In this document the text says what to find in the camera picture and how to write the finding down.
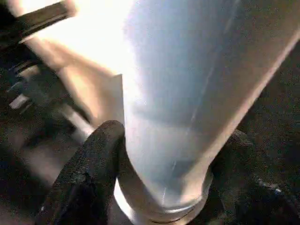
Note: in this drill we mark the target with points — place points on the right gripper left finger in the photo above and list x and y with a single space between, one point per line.
89 178

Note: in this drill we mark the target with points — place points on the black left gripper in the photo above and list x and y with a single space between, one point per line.
33 89

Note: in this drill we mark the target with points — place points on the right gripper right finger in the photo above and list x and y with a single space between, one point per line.
253 187

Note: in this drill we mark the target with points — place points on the white plastic table top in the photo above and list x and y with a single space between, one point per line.
84 37

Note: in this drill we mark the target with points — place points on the white plastic table leg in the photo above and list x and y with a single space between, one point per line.
187 93

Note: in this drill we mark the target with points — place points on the black plastic mat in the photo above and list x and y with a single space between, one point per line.
286 122

